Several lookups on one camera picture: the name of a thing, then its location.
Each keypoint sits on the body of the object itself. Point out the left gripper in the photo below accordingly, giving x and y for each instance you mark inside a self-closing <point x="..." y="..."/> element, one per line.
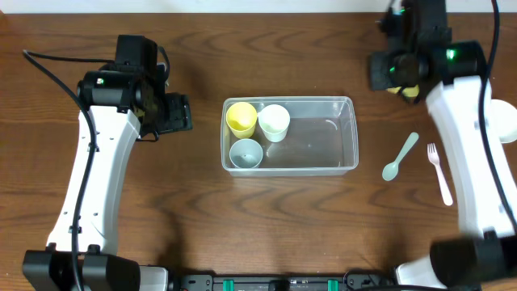
<point x="178" y="111"/>

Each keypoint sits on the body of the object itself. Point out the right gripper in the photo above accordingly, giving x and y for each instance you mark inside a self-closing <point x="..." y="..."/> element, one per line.
<point x="380" y="70"/>

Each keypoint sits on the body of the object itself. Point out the yellow plastic bowl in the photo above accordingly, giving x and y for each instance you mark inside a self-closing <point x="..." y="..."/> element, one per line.
<point x="405" y="92"/>

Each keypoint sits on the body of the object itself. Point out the yellow plastic cup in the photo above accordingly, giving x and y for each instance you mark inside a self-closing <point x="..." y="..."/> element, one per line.
<point x="241" y="118"/>

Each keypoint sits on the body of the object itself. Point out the grey plastic cup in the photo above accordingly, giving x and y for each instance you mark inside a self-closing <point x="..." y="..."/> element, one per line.
<point x="246" y="153"/>

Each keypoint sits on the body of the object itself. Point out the white plastic fork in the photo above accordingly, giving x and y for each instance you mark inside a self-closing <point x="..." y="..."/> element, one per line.
<point x="433" y="157"/>

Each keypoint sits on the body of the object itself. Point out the white plastic cup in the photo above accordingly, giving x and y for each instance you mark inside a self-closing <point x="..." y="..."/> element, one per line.
<point x="274" y="121"/>

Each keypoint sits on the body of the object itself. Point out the mint green plastic spoon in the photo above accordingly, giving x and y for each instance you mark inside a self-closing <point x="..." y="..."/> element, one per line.
<point x="390" y="171"/>

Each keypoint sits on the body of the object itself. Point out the white plastic bowl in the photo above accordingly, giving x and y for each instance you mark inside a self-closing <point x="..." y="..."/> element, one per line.
<point x="504" y="118"/>

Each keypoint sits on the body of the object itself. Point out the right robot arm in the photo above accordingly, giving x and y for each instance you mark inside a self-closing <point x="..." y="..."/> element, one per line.
<point x="453" y="81"/>

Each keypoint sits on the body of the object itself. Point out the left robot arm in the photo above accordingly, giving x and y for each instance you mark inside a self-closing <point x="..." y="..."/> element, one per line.
<point x="123" y="102"/>

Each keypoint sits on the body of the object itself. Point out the clear plastic container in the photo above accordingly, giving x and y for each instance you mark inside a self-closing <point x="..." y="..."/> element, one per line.
<point x="322" y="138"/>

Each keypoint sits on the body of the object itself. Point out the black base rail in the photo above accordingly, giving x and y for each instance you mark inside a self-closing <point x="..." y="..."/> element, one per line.
<point x="349" y="281"/>

